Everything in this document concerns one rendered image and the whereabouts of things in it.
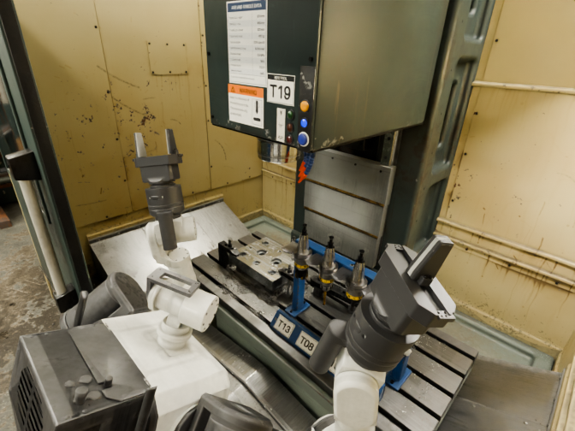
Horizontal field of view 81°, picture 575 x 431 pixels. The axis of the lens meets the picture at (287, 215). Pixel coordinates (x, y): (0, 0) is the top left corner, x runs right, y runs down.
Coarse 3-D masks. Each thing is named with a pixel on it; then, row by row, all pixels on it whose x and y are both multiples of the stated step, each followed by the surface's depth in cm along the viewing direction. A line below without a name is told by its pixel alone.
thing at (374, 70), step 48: (288, 0) 75; (336, 0) 72; (384, 0) 84; (432, 0) 101; (288, 48) 79; (336, 48) 77; (384, 48) 91; (432, 48) 111; (336, 96) 83; (384, 96) 99; (336, 144) 90
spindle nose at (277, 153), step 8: (264, 144) 114; (272, 144) 113; (280, 144) 112; (264, 152) 115; (272, 152) 114; (280, 152) 114; (288, 152) 114; (296, 152) 117; (264, 160) 117; (272, 160) 115; (280, 160) 115; (288, 160) 116; (296, 160) 118
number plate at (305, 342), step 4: (304, 332) 117; (300, 336) 117; (304, 336) 116; (308, 336) 115; (300, 340) 116; (304, 340) 116; (308, 340) 115; (312, 340) 114; (316, 340) 113; (296, 344) 117; (300, 344) 116; (304, 344) 115; (308, 344) 114; (312, 344) 114; (316, 344) 113; (304, 348) 115; (308, 348) 114; (312, 348) 113; (308, 352) 113; (312, 352) 112
